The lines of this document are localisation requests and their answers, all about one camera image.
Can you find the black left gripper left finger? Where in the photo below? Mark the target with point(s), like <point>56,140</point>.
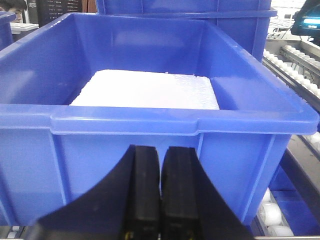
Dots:
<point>124,205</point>

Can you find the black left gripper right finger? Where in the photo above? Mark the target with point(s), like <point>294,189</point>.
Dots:
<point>192,208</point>

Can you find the white foam block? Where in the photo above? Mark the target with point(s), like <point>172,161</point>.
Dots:
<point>142,89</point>

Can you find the blue crate stacked behind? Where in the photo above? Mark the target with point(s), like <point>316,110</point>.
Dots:
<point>245,21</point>

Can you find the person in background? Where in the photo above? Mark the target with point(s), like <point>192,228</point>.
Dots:
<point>14,6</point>

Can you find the large blue plastic crate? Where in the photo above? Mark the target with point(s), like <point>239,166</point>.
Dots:
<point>52,152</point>

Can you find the blue crate left edge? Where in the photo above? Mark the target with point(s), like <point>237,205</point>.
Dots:
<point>6,37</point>

